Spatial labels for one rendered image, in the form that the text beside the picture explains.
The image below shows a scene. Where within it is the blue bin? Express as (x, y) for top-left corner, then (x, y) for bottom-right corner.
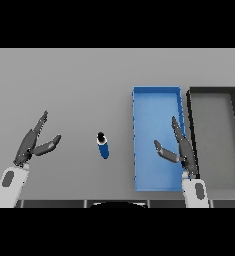
(132, 85), (186, 192)

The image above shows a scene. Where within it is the dark grey bin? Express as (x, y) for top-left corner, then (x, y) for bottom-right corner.
(185, 86), (235, 191)

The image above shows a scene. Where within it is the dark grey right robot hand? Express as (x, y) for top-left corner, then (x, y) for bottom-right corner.
(153, 115), (199, 180)

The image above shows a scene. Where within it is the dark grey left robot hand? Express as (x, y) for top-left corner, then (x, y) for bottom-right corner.
(12, 110), (62, 168)

